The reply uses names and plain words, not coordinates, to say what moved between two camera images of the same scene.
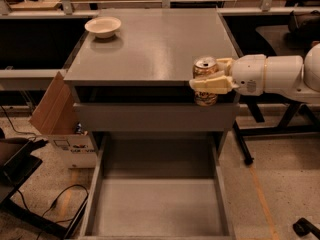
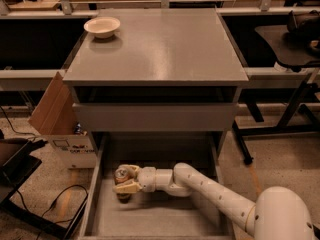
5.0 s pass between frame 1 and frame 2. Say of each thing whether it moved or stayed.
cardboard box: stayed
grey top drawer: stayed
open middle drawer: stayed
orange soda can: moved
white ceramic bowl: stayed
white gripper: moved
